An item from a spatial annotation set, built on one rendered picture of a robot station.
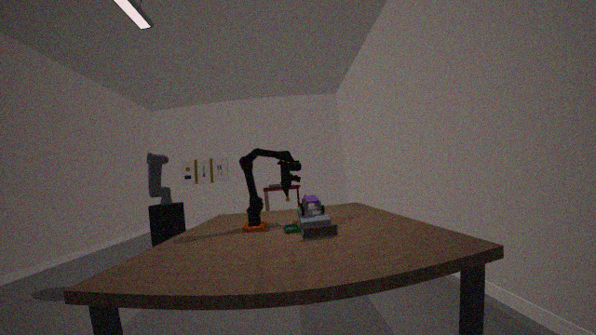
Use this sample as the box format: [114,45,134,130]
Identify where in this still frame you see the purple trolley with black wheels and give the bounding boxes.
[299,195,326,216]

